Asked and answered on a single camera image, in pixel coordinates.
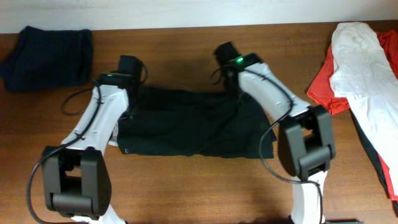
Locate black shorts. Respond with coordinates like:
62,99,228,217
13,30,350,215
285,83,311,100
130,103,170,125
113,87,276,159

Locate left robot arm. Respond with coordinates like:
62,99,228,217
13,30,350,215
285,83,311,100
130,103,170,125
41,55,148,223

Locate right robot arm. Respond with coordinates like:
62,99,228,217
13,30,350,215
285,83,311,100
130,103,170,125
214,42,336,223

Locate folded navy blue garment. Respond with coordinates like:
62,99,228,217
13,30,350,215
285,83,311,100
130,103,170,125
1,26,93,92

